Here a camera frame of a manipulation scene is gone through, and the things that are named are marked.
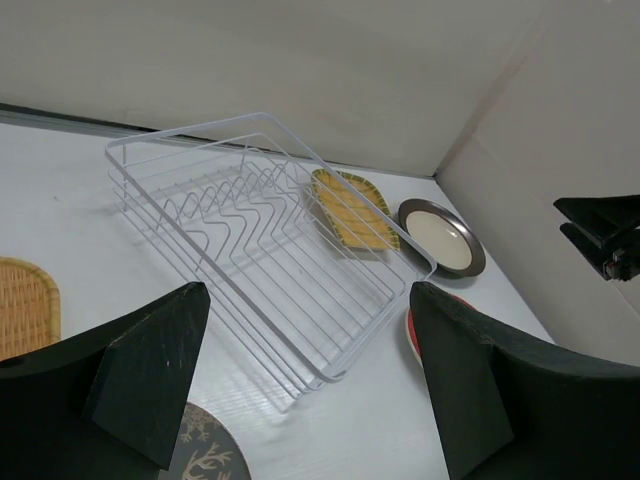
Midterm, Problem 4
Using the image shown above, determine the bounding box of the grey reindeer round plate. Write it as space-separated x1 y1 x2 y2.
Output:
151 402 251 479

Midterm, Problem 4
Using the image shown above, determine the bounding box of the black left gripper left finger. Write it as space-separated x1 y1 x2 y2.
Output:
1 282 210 479

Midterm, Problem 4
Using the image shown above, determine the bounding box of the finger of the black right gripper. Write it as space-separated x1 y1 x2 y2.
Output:
553 194 639 282

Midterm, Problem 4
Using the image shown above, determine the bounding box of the cream plate with brown rim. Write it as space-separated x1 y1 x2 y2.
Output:
397 198 486 278

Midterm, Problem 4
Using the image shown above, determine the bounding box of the orange woven square plate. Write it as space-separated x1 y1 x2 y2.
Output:
0 257 61 360

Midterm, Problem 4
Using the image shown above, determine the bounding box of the yellow green-rimmed square plate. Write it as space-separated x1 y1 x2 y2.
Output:
311 169 401 251

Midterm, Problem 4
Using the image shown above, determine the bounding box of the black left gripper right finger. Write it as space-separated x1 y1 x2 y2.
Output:
410 282 639 479

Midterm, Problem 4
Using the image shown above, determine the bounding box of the red plate with teal flower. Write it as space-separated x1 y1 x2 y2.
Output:
404 296 477 371

